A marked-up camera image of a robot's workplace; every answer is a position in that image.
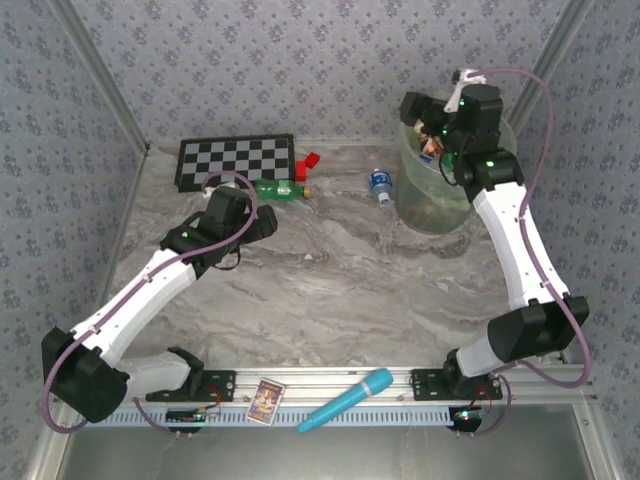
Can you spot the translucent green plastic bin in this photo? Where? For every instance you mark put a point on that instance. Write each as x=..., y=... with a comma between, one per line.
x=425, y=205

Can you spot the aluminium corner post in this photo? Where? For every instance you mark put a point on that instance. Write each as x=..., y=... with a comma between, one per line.
x=550, y=55
x=100, y=75

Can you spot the aluminium frame rail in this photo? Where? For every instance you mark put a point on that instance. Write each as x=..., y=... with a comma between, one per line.
x=310, y=380

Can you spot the teal plastic handheld tool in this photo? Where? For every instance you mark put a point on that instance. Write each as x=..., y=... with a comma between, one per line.
x=350, y=397

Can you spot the playing card pack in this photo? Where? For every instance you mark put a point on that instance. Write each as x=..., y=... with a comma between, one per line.
x=266, y=402

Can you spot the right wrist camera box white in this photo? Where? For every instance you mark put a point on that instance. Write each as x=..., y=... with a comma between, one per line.
x=456, y=100

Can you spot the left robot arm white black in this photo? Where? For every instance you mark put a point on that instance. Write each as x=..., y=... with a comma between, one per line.
x=145, y=290

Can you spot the black and white chessboard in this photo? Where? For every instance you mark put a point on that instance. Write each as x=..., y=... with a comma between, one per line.
x=235, y=155

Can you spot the red plastic block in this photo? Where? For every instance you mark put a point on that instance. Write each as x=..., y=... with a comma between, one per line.
x=301, y=172
x=313, y=160

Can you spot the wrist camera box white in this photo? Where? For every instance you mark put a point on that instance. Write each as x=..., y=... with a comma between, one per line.
x=220, y=190
x=456, y=100

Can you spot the small blue-label bottle white cap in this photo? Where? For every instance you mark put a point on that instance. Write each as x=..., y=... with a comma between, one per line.
x=380, y=181

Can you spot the brown copper bottle beige cap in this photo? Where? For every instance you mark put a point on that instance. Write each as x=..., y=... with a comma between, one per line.
x=432, y=147

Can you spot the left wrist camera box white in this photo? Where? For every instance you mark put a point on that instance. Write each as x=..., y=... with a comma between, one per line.
x=220, y=190

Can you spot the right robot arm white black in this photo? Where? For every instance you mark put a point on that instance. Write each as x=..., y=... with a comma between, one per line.
x=515, y=240

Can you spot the green bottle with white label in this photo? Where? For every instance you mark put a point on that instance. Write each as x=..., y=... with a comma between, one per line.
x=280, y=190

